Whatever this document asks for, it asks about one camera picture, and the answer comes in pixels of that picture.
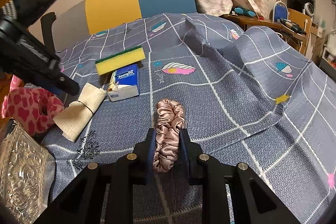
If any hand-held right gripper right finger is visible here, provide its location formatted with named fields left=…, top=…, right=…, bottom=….
left=181, top=128, right=300, bottom=224

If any silver embossed box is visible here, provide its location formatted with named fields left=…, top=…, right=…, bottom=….
left=0, top=118, right=56, bottom=220

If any wooden side table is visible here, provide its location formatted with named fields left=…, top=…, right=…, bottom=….
left=223, top=13, right=283, bottom=31

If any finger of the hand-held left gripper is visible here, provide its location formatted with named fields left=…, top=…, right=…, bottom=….
left=14, top=36, right=80, bottom=96

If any yellow green sponge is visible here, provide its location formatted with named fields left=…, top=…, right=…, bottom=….
left=95, top=45, right=146, bottom=76

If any grey printed blanket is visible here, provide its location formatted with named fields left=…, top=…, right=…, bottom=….
left=41, top=12, right=336, bottom=224

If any pink satin scrunchie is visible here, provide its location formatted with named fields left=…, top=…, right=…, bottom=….
left=152, top=98, right=186, bottom=175

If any pink spotted plush toy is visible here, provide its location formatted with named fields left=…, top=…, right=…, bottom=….
left=1, top=87, right=65, bottom=136

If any white round fan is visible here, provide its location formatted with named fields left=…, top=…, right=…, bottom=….
left=302, top=2, right=315, bottom=15

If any beige bandage cloth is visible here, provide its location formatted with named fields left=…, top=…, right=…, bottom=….
left=53, top=82, right=108, bottom=143

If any blue toy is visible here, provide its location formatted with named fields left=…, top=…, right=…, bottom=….
left=232, top=5, right=257, bottom=18

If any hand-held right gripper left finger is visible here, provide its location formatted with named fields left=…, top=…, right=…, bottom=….
left=34, top=128, right=156, bottom=224

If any dark folded umbrella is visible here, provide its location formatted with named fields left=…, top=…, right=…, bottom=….
left=278, top=18, right=307, bottom=36

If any blue tissue pack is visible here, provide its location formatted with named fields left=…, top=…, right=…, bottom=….
left=106, top=64, right=140, bottom=103

